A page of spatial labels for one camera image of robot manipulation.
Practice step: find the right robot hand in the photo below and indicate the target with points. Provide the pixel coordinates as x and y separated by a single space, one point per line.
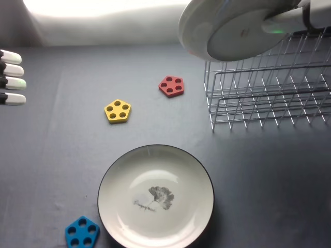
284 23

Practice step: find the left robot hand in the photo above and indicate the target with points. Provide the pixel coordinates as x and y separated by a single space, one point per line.
14 83

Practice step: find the white plate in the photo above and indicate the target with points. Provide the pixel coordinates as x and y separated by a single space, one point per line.
232 33
155 175

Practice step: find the white plate, single leaf print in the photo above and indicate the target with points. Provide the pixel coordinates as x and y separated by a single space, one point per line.
155 175

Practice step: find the grey table cloth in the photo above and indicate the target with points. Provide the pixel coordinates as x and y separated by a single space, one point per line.
51 129

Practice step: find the white backdrop panel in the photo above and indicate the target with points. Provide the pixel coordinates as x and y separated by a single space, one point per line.
103 20

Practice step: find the yellow pentagon block with holes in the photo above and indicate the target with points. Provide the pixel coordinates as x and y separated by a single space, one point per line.
118 121

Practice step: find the red pentagon block with holes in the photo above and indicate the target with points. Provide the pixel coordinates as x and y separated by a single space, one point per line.
171 95

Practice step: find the blue pentagon block with holes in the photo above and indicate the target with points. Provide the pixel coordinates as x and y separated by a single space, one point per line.
82 233

